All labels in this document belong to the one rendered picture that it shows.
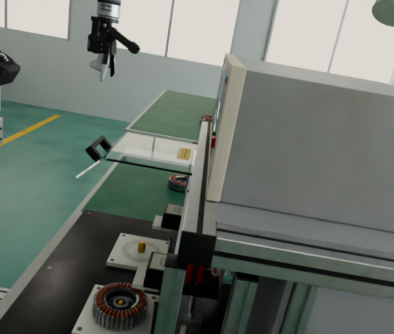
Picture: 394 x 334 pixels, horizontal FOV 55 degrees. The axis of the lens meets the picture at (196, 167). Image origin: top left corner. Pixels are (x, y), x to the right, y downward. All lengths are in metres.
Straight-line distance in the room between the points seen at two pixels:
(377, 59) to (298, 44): 1.08
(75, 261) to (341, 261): 0.69
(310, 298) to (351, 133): 0.24
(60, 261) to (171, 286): 0.51
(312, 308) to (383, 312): 0.10
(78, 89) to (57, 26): 0.85
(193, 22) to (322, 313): 4.98
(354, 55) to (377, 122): 5.08
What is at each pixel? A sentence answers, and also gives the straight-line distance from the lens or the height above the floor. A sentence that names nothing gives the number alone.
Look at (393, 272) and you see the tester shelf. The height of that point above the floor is 1.11.
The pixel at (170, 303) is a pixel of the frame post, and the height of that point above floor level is 0.99.
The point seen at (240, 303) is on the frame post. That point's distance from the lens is 0.58.
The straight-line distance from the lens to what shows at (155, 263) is 0.77.
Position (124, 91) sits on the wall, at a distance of 5.57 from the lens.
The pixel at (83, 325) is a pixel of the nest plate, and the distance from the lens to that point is 0.84.
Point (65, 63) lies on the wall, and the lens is 5.78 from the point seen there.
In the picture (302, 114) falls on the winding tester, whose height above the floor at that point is 1.27.
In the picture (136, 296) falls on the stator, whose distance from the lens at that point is 0.85.
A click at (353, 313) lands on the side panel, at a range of 0.60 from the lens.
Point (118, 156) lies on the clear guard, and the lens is 0.87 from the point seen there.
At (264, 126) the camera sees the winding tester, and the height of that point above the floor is 1.24.
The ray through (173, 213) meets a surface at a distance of 0.97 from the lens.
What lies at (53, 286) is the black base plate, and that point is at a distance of 0.95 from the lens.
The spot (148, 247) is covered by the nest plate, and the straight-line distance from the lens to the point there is 1.08.
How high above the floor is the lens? 1.35
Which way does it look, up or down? 19 degrees down
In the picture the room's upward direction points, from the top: 10 degrees clockwise
